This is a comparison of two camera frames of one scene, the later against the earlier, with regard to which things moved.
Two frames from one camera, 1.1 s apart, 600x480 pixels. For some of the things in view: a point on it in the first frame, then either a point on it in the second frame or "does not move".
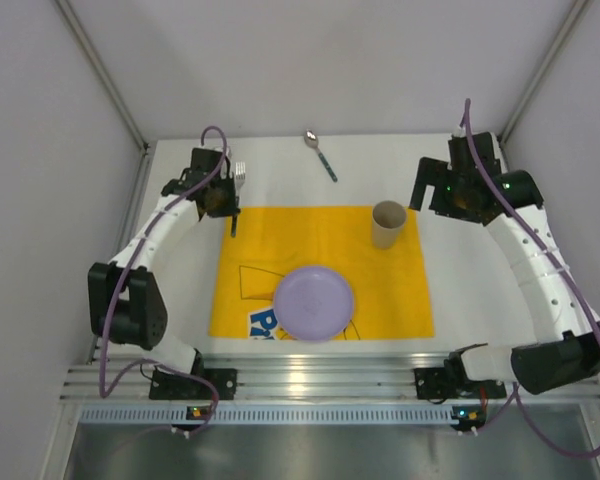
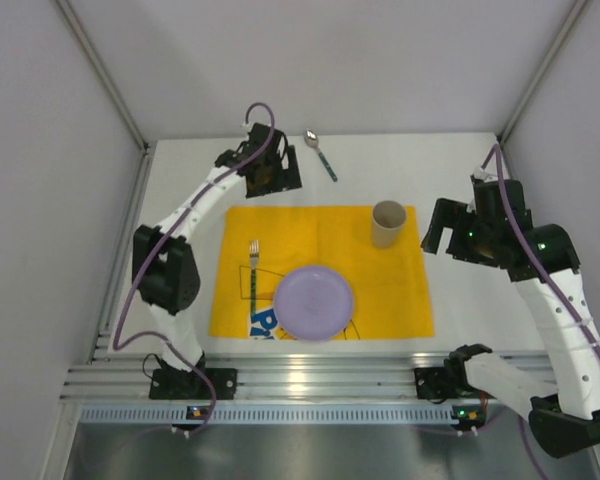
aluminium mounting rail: x=127 y=378 does not move
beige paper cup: x=387 y=217 does not move
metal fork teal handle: x=240 y=173 to x=253 y=256
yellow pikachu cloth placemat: x=389 y=286 does not move
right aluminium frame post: x=544 y=66 does not move
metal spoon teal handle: x=311 y=139 does not move
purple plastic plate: x=313 y=303 does not move
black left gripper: x=235 y=201 to x=276 y=181
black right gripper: x=431 y=185 to x=450 y=226
